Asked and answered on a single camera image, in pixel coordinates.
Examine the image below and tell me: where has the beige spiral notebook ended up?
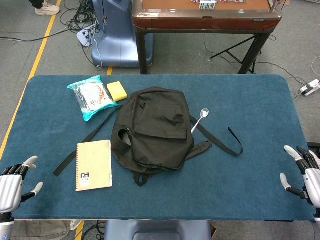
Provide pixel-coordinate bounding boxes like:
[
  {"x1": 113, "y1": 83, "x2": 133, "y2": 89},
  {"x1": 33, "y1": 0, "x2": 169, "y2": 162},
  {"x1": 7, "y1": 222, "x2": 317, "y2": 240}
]
[{"x1": 75, "y1": 139, "x2": 114, "y2": 193}]

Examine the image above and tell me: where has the blue table cloth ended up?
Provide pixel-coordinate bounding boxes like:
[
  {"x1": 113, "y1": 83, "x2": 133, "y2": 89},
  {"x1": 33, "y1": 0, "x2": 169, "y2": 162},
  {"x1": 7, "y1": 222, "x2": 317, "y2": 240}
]
[{"x1": 0, "y1": 74, "x2": 316, "y2": 222}]

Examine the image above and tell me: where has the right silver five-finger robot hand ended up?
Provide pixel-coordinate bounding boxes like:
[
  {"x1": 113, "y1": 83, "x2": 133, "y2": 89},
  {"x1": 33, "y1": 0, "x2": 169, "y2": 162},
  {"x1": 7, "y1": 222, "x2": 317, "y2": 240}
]
[{"x1": 280, "y1": 145, "x2": 320, "y2": 208}]

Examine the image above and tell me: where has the brown mahjong table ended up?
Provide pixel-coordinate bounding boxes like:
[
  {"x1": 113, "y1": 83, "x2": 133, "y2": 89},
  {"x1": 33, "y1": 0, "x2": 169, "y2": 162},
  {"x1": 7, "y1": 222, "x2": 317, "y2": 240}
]
[{"x1": 131, "y1": 0, "x2": 281, "y2": 75}]

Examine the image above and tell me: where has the beige sneaker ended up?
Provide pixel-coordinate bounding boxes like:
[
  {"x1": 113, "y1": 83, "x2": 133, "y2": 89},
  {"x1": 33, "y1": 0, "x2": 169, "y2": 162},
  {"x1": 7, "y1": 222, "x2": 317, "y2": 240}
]
[{"x1": 34, "y1": 0, "x2": 61, "y2": 17}]

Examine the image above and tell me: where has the khaki fabric bundle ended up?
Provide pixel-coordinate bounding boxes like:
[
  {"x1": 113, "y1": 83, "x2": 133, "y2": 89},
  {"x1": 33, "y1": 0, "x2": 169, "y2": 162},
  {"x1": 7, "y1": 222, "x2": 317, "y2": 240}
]
[{"x1": 11, "y1": 219, "x2": 72, "y2": 240}]

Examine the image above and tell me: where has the teal white snack bag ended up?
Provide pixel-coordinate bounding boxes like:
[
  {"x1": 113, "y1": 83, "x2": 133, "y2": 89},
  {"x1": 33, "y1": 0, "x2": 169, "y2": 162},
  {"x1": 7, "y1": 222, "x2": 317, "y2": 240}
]
[{"x1": 66, "y1": 75, "x2": 120, "y2": 123}]

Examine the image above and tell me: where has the black cable tangle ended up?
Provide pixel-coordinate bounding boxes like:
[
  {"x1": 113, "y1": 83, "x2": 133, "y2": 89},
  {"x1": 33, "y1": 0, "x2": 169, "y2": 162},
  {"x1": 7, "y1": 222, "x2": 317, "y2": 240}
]
[{"x1": 65, "y1": 0, "x2": 106, "y2": 38}]

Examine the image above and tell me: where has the white power strip with plugs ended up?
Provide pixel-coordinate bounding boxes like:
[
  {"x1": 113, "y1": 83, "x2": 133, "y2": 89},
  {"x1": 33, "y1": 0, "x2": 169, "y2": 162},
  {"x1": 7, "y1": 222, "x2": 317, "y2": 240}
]
[{"x1": 76, "y1": 23, "x2": 100, "y2": 48}]

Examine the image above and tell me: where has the white power strip with adapter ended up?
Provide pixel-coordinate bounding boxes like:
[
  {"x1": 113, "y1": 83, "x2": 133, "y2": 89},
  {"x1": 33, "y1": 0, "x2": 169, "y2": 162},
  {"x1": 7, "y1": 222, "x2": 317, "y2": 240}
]
[{"x1": 298, "y1": 79, "x2": 320, "y2": 97}]

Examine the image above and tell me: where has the metal spoon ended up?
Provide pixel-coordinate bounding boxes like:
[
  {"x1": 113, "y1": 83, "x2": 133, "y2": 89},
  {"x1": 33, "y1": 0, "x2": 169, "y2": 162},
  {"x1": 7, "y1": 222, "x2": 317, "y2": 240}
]
[{"x1": 190, "y1": 107, "x2": 210, "y2": 133}]

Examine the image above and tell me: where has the blue grey robot torso base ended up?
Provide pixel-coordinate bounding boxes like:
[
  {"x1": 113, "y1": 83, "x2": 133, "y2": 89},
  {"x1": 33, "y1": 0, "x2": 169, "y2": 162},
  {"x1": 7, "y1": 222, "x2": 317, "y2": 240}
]
[{"x1": 103, "y1": 219, "x2": 213, "y2": 240}]

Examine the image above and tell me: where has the black fabric backpack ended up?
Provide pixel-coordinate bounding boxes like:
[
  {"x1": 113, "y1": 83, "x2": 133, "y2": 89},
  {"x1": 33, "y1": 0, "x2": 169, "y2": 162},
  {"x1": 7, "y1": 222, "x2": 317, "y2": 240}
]
[{"x1": 53, "y1": 86, "x2": 244, "y2": 187}]

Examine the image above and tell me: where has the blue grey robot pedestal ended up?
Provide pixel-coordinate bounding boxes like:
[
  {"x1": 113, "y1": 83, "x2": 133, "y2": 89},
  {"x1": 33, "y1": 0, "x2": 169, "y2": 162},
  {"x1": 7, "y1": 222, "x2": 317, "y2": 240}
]
[{"x1": 91, "y1": 0, "x2": 155, "y2": 68}]

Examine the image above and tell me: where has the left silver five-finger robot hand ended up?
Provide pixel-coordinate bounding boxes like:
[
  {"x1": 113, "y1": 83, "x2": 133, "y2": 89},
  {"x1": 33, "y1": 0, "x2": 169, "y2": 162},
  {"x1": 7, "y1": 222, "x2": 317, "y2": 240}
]
[{"x1": 0, "y1": 155, "x2": 44, "y2": 214}]

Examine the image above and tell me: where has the yellow sponge block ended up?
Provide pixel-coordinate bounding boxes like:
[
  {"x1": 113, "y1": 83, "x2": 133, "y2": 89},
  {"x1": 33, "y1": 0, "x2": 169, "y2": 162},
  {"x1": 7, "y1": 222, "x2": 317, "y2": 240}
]
[{"x1": 106, "y1": 81, "x2": 129, "y2": 103}]

